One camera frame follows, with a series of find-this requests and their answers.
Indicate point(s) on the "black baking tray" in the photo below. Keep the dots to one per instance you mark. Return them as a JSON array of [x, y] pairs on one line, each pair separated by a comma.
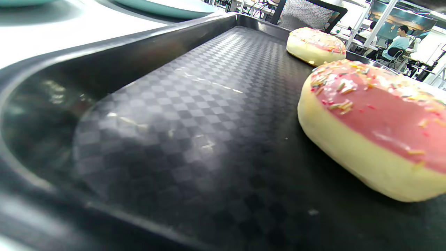
[[191, 122]]

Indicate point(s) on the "pink sprinkled mini donut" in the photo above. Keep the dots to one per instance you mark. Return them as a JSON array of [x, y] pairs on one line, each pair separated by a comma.
[[313, 45], [366, 115]]

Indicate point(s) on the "teal plate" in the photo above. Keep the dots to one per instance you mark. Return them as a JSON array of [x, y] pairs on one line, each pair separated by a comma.
[[167, 8], [21, 2]]

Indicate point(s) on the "black mesh office chair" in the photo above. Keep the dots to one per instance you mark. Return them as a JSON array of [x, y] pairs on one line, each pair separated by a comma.
[[303, 14]]

